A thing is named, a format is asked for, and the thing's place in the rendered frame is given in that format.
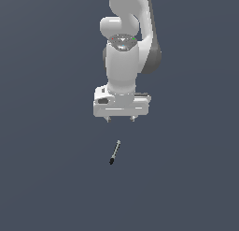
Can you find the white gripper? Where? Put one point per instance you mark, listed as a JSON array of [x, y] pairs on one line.
[[121, 105]]

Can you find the thin grey black-tipped stick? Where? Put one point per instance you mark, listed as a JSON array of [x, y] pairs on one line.
[[114, 152]]

